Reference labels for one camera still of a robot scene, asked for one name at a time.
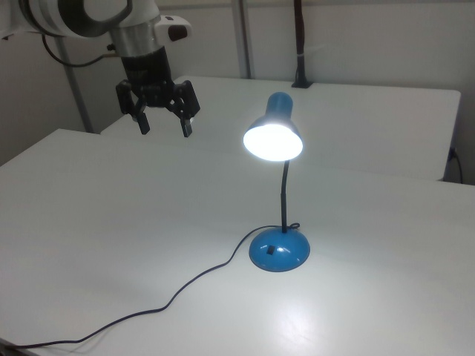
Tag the grey metal frame post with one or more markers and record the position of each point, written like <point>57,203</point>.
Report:
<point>243,37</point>

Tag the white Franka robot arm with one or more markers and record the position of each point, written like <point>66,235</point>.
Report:
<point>48,16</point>

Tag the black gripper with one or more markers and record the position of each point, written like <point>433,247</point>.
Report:
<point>148,74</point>

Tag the blue gooseneck desk lamp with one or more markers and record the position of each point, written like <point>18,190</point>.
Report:
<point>280,252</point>

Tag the black pole with table clamp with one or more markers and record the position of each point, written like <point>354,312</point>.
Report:
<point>301,55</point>

